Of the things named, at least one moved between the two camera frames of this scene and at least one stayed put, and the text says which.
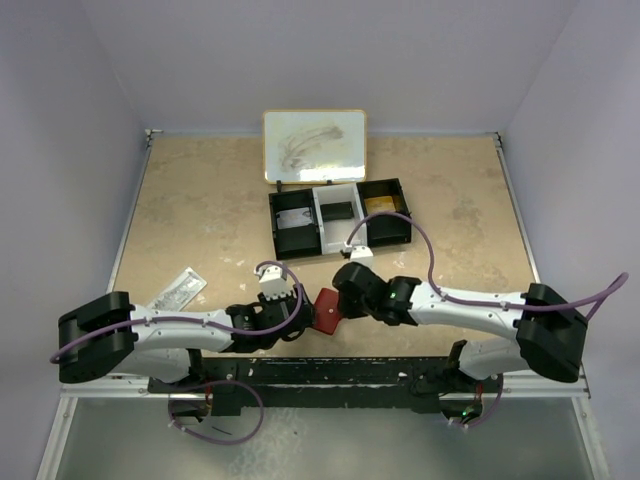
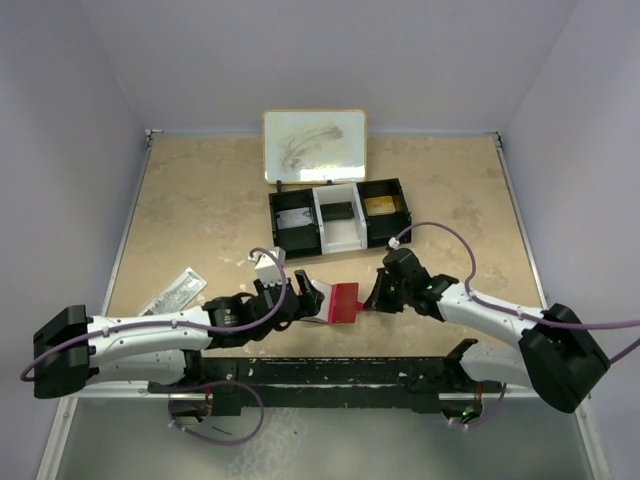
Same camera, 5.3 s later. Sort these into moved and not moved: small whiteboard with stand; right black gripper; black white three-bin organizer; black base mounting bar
Moved: right black gripper
Not moved: black white three-bin organizer; black base mounting bar; small whiteboard with stand
